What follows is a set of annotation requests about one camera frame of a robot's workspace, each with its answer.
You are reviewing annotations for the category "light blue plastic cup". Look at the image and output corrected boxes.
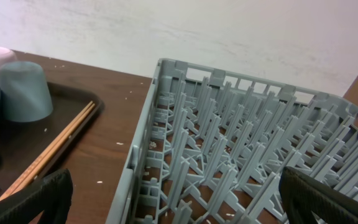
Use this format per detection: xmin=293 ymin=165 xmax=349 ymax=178
xmin=0 ymin=61 xmax=53 ymax=123

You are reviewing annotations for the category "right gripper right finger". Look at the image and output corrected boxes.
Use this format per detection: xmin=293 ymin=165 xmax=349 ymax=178
xmin=279 ymin=167 xmax=358 ymax=224

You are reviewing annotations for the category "dark brown serving tray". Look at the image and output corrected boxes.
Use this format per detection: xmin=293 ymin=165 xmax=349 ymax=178
xmin=0 ymin=82 xmax=104 ymax=196

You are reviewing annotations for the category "left wooden chopstick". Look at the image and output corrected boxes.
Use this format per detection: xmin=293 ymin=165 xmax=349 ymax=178
xmin=0 ymin=100 xmax=94 ymax=203

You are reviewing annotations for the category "right wooden chopstick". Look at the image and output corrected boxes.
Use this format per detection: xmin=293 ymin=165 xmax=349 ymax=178
xmin=11 ymin=102 xmax=96 ymax=194

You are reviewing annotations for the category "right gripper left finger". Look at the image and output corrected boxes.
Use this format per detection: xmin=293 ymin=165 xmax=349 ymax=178
xmin=0 ymin=169 xmax=73 ymax=223

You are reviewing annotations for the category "wooden chopstick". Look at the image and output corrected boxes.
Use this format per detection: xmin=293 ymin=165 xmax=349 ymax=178
xmin=11 ymin=102 xmax=96 ymax=194
xmin=0 ymin=100 xmax=94 ymax=203

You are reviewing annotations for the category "grey dishwasher rack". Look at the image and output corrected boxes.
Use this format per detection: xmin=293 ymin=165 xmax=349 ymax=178
xmin=107 ymin=58 xmax=358 ymax=223

